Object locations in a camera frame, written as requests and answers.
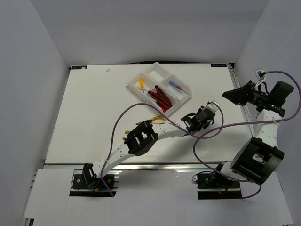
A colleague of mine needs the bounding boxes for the aluminium rail front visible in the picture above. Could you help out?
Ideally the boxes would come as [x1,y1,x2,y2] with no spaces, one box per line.
[43,161,226,172]

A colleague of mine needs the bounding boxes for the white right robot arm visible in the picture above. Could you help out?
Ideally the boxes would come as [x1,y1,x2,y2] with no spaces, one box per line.
[222,81,294,185]

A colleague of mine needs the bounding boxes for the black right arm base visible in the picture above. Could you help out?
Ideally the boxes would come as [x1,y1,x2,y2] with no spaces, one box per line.
[191,171,242,200]

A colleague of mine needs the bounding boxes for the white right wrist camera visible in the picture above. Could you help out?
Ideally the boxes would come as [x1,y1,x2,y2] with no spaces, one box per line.
[254,68,266,81]

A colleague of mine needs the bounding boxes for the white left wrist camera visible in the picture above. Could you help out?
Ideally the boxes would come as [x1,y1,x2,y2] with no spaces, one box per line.
[205,101,220,113]

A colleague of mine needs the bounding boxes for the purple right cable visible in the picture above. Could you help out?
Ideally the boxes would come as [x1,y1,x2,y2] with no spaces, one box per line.
[192,70,301,200]

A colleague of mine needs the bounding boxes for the yellow pliers lower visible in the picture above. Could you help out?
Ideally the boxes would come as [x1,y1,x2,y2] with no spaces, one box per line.
[122,130,131,141]

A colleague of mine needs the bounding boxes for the blue label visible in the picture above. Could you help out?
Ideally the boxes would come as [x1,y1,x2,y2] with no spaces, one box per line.
[71,65,87,70]
[210,63,227,67]

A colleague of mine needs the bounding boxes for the blue screwdriver horizontal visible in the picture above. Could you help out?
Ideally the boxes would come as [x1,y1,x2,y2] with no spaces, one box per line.
[169,81,189,95]

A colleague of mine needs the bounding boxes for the blue label left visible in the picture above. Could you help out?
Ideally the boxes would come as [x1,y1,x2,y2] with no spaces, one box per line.
[71,65,87,70]

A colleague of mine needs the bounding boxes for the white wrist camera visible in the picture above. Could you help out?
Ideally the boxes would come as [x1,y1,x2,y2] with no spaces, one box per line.
[254,68,266,81]
[205,101,220,113]

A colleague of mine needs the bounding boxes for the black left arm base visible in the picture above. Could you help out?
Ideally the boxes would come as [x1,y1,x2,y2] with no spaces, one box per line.
[69,170,119,198]

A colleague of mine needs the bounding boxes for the white compartment organizer tray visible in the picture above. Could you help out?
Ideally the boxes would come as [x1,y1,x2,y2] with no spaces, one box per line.
[127,62,192,116]

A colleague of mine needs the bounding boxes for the yellow screwdriver long shaft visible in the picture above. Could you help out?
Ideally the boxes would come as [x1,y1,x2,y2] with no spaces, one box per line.
[139,78,145,93]

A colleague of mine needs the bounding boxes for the yellow pliers upper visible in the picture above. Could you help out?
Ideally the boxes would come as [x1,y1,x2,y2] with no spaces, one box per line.
[146,116,165,125]

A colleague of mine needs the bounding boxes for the yellow pliers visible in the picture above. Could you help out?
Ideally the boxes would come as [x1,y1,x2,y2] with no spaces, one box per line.
[146,116,165,125]
[122,130,131,141]

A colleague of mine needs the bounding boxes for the blue label right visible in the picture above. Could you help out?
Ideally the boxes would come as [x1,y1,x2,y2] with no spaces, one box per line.
[210,63,227,67]

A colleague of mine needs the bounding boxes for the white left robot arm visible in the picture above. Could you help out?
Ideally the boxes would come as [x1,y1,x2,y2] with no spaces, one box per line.
[81,101,220,188]

